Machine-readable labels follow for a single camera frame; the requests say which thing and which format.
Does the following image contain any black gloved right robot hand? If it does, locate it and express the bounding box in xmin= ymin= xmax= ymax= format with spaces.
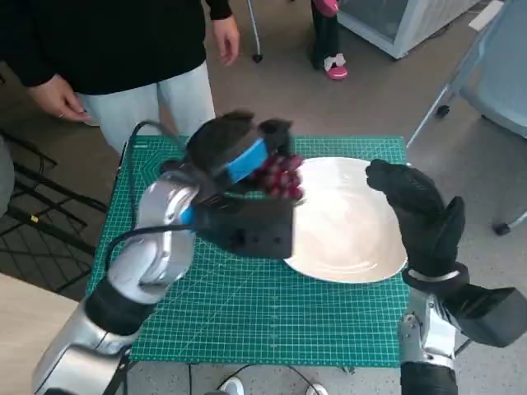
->
xmin=365 ymin=159 xmax=466 ymax=279

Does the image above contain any black left robot hand, blue tape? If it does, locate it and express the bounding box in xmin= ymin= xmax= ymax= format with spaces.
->
xmin=183 ymin=109 xmax=306 ymax=207

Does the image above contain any red toy grape bunch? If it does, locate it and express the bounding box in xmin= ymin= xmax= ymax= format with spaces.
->
xmin=250 ymin=155 xmax=305 ymax=198

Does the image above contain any white square plate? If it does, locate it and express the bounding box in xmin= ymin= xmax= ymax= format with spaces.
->
xmin=282 ymin=157 xmax=408 ymax=284

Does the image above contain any person's left hand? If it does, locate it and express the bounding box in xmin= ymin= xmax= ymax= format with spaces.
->
xmin=213 ymin=18 xmax=242 ymax=67

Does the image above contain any person standing at table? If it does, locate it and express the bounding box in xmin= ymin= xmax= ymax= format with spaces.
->
xmin=0 ymin=0 xmax=242 ymax=156

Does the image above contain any green cutting mat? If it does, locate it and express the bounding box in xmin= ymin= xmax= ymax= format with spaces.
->
xmin=86 ymin=135 xmax=411 ymax=364

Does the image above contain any grey-blue mesh chair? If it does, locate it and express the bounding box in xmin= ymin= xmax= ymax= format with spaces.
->
xmin=405 ymin=0 xmax=527 ymax=236

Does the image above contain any white cabinet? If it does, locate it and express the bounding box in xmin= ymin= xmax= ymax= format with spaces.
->
xmin=335 ymin=0 xmax=483 ymax=61

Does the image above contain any white rectangular block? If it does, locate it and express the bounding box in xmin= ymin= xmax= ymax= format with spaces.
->
xmin=469 ymin=0 xmax=506 ymax=30

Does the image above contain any light wooden board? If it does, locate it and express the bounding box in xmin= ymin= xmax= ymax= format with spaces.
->
xmin=0 ymin=273 xmax=83 ymax=395

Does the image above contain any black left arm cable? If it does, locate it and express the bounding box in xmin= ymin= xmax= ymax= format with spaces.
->
xmin=106 ymin=120 xmax=197 ymax=272

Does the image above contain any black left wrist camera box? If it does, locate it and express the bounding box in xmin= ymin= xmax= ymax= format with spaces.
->
xmin=193 ymin=193 xmax=296 ymax=260

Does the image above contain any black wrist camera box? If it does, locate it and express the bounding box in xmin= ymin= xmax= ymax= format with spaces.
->
xmin=442 ymin=283 xmax=527 ymax=348
xmin=193 ymin=193 xmax=296 ymax=260

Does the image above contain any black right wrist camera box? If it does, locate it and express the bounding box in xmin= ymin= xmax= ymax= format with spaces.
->
xmin=442 ymin=283 xmax=527 ymax=348

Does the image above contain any grey metal wheeled frame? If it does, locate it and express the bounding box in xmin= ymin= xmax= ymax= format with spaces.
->
xmin=245 ymin=0 xmax=264 ymax=63

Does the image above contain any black wire rack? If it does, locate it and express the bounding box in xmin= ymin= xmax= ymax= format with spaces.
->
xmin=0 ymin=129 xmax=108 ymax=289

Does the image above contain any black floor cable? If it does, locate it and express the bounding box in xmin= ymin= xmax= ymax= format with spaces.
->
xmin=187 ymin=361 xmax=316 ymax=395

